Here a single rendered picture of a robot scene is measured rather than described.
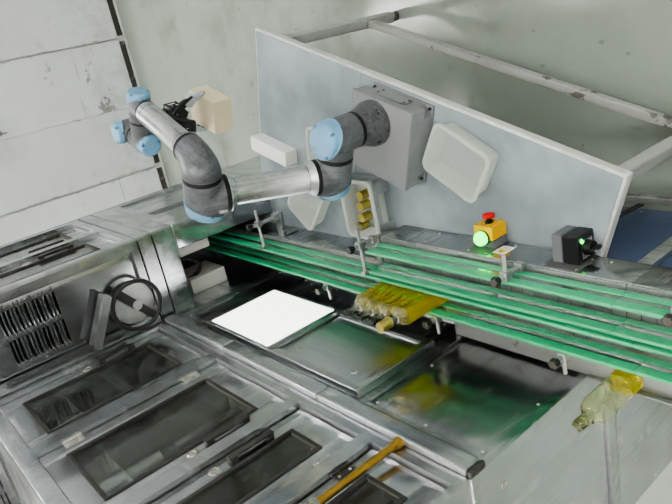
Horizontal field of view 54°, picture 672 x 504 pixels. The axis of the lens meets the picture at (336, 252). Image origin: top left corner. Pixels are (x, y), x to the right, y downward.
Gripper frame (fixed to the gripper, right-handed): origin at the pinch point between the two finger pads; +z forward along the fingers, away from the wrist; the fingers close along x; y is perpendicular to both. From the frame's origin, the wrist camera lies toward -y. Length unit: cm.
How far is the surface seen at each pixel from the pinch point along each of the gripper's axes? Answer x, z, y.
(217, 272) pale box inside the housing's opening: 85, 6, 15
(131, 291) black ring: 69, -38, 7
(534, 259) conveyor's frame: 10, 27, -126
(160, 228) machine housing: 51, -18, 15
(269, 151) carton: 26.7, 29.3, 3.2
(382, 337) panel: 52, 6, -90
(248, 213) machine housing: 58, 23, 12
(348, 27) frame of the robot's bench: -14, 79, 11
